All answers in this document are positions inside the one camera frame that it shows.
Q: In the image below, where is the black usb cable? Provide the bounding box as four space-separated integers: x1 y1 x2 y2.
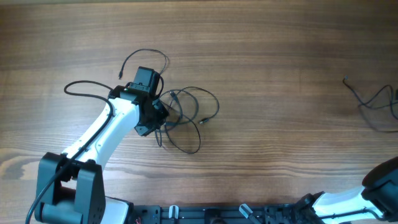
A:
342 75 398 133
154 86 220 155

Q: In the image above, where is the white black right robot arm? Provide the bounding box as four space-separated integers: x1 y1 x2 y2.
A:
290 157 397 223

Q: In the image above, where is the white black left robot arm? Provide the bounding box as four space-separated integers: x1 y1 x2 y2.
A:
25 67 168 223

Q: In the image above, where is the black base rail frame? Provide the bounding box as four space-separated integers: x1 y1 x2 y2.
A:
129 204 295 224

